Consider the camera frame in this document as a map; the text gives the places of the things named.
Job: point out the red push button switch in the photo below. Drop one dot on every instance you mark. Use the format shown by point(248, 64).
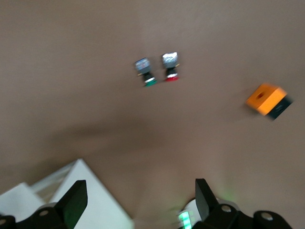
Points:
point(170, 64)

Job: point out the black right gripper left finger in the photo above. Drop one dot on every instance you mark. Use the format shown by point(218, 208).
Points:
point(69, 210)

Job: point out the white drawer cabinet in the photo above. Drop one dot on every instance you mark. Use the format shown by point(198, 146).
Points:
point(95, 198)

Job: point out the orange button enclosure box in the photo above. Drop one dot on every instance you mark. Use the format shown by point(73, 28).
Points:
point(264, 100)

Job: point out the green push button switch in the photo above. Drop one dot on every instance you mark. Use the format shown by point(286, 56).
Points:
point(144, 69)

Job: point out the brown table mat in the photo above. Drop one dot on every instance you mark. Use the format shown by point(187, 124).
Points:
point(95, 71)

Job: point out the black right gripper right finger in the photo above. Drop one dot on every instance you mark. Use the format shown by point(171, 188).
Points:
point(209, 210)

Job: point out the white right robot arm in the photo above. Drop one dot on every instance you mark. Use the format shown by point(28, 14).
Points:
point(188, 217)

